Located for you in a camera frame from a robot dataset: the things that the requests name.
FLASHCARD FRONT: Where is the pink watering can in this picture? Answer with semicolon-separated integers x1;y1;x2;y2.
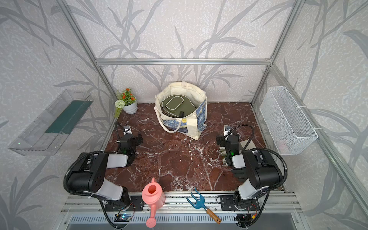
142;177;166;228

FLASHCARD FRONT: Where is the olive green paddle case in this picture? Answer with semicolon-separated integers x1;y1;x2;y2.
161;95;197;118

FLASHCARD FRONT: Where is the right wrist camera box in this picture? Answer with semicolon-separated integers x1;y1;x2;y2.
224;125;232;136

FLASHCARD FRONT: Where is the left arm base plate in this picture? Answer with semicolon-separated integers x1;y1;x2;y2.
104;195;145;212

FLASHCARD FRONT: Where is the cream canvas tote bag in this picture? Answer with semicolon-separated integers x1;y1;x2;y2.
154;81;208;140

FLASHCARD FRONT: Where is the white wire mesh basket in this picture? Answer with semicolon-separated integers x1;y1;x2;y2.
260;86;318;155

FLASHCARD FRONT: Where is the potted plant white pot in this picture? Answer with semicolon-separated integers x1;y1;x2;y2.
115;88;138;118

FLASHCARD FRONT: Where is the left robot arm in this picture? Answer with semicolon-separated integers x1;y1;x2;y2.
63;133;143;203

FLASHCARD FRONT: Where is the clear acrylic wall shelf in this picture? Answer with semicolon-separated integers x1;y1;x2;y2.
8;90;93;156

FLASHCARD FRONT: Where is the teal garden hand fork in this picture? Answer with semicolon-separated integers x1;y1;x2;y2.
186;188;221;224

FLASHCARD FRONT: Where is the aluminium front rail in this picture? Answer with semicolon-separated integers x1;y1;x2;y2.
60;190;303;214

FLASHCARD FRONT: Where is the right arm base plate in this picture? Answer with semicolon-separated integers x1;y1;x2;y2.
216;195;260;212

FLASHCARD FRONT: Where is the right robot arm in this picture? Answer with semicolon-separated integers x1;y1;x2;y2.
216;135;288;201

